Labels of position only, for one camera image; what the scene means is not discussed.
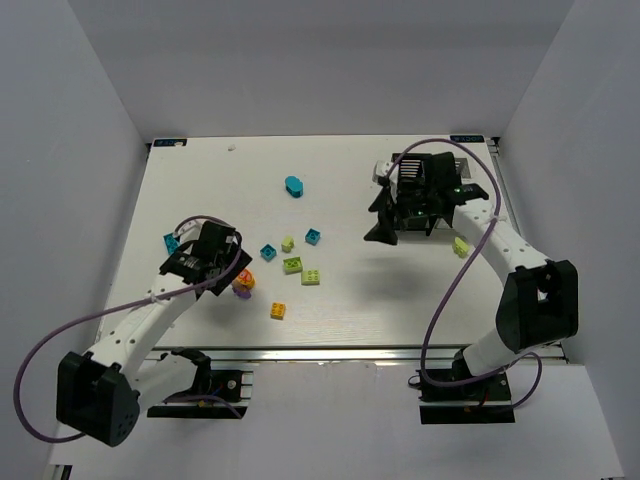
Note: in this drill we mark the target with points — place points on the small lime lego brick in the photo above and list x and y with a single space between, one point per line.
287 244

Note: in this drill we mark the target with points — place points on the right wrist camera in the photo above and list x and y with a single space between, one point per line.
380 170

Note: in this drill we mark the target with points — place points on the aluminium table rail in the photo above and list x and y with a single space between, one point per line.
552 353

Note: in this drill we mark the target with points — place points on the yellow square lego brick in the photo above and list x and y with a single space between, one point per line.
278 311

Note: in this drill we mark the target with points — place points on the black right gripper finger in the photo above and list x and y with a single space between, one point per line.
386 200
383 231

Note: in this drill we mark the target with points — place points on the teal square lego brick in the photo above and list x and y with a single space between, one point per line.
268 252
312 236

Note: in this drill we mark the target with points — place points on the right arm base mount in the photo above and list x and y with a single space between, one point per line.
486 402

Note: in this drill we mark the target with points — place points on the teal rounded lego brick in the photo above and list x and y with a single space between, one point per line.
294 186

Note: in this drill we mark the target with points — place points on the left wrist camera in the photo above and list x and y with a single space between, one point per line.
183 230

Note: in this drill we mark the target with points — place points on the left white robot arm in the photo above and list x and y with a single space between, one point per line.
102 392

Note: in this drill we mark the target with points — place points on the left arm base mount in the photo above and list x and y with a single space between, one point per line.
216 391

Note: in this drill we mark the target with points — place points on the lime lego brick near container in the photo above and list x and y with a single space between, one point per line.
460 247

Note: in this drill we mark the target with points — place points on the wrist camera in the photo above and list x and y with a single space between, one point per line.
183 230
380 170

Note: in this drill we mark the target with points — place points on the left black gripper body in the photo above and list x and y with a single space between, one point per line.
230 272

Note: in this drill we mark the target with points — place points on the lime lego brick with studs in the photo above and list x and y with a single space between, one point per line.
310 277

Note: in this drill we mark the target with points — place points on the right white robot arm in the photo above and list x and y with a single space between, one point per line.
539 302

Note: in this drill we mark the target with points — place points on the white slotted container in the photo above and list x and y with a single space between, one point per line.
463 169

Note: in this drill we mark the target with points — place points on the orange purple lego figure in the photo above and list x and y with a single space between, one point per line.
243 284

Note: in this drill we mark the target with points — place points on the flat teal lego plate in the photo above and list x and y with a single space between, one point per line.
171 243

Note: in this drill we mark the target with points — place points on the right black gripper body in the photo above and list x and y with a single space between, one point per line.
409 220

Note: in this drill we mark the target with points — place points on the lime lego brick upside down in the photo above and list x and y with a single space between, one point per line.
292 265

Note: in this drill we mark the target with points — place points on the black slotted container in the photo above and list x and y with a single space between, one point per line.
415 203

